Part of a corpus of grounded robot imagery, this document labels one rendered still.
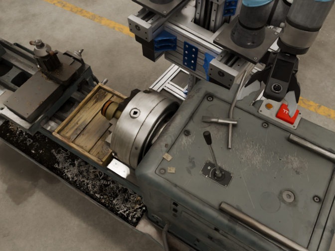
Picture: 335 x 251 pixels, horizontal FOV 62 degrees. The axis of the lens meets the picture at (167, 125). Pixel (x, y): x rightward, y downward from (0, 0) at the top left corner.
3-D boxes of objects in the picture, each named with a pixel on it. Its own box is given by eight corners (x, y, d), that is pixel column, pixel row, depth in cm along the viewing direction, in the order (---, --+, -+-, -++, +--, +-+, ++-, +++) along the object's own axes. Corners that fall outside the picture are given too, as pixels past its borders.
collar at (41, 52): (55, 48, 129) (53, 43, 126) (43, 59, 125) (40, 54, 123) (42, 42, 131) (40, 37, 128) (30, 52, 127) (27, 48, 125)
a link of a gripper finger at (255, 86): (240, 91, 81) (268, 75, 75) (236, 103, 77) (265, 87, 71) (234, 83, 80) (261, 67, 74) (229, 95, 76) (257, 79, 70)
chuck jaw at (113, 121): (135, 128, 109) (117, 151, 103) (136, 135, 113) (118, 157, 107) (113, 115, 112) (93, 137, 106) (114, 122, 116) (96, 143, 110)
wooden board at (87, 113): (147, 111, 141) (146, 106, 138) (103, 168, 126) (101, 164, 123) (100, 86, 149) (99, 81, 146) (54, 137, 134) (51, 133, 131)
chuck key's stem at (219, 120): (201, 122, 93) (236, 127, 92) (202, 119, 91) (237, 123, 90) (202, 117, 94) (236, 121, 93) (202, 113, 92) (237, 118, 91)
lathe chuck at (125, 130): (175, 115, 129) (168, 83, 100) (139, 174, 122) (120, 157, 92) (159, 107, 132) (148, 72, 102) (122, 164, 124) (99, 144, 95)
